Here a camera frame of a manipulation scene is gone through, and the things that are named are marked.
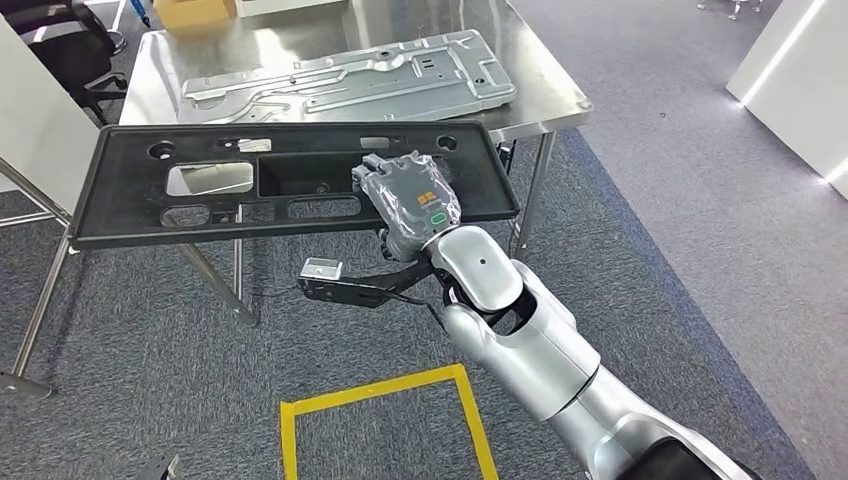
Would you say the black plastic panel part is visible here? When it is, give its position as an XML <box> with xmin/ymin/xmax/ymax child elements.
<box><xmin>69</xmin><ymin>119</ymin><xmax>521</xmax><ymax>252</ymax></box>

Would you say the stainless steel workbench table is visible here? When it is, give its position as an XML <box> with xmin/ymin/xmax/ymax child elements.
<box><xmin>119</xmin><ymin>0</ymin><xmax>594</xmax><ymax>327</ymax></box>

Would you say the stamped grey metal plate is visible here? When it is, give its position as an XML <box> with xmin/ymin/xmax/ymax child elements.
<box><xmin>180</xmin><ymin>29</ymin><xmax>518</xmax><ymax>127</ymax></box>

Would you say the yellow floor tape square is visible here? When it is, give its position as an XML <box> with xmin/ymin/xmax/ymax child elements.
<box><xmin>279</xmin><ymin>362</ymin><xmax>499</xmax><ymax>480</ymax></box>

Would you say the cardboard box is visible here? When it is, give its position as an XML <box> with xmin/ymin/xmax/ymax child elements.
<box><xmin>153</xmin><ymin>0</ymin><xmax>238</xmax><ymax>31</ymax></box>

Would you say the chrome chair base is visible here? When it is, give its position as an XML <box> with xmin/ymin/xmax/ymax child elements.
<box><xmin>695</xmin><ymin>0</ymin><xmax>763</xmax><ymax>21</ymax></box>

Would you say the small steel table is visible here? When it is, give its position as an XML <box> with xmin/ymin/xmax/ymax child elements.
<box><xmin>0</xmin><ymin>155</ymin><xmax>75</xmax><ymax>402</ymax></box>

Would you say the white cabinet desk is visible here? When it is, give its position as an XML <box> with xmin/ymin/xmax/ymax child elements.
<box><xmin>0</xmin><ymin>13</ymin><xmax>101</xmax><ymax>215</ymax></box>

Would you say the white partition with light strip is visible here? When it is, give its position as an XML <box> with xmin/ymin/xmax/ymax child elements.
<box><xmin>725</xmin><ymin>0</ymin><xmax>848</xmax><ymax>200</ymax></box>

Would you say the black office chair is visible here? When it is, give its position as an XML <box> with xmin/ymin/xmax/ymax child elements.
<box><xmin>0</xmin><ymin>0</ymin><xmax>130</xmax><ymax>127</ymax></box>

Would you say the black right wrist camera bracket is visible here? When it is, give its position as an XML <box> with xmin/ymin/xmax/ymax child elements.
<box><xmin>296</xmin><ymin>258</ymin><xmax>435</xmax><ymax>309</ymax></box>

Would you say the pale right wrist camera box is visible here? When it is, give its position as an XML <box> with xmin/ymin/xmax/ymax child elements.
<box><xmin>299</xmin><ymin>257</ymin><xmax>344</xmax><ymax>282</ymax></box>

